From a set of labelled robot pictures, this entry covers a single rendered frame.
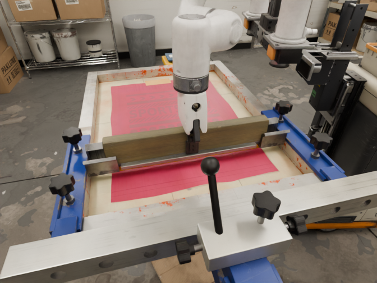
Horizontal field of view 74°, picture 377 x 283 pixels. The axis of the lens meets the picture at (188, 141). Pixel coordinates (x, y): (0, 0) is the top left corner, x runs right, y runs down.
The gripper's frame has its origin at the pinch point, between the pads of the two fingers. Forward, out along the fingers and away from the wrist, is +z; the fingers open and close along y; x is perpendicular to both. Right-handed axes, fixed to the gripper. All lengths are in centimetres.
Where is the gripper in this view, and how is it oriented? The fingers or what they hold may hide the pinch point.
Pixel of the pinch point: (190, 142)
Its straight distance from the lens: 62.6
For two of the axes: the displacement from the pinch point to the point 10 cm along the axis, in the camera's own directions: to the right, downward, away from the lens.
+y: -2.4, -5.9, 7.7
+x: -9.7, 1.4, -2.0
